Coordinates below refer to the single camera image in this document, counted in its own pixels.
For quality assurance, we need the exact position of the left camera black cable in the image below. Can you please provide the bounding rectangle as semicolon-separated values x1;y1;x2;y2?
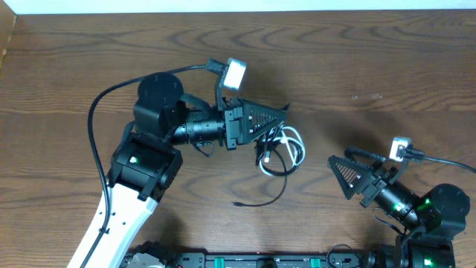
77;64;209;268

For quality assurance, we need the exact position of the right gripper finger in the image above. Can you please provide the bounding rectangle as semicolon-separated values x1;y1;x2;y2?
344;146;387;162
328;156;373;200

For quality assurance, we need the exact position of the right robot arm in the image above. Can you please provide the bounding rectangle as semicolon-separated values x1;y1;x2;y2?
327;147;470;268

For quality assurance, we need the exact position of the black usb cable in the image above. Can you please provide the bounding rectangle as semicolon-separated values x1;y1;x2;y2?
231;124;304;208

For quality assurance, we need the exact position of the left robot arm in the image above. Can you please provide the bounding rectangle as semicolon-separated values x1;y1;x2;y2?
68;69;287;267

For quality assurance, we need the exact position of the white usb cable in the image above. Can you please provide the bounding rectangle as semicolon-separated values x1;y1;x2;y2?
257;125;306;177

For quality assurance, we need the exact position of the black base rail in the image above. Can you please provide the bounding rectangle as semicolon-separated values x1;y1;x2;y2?
118;241;457;268

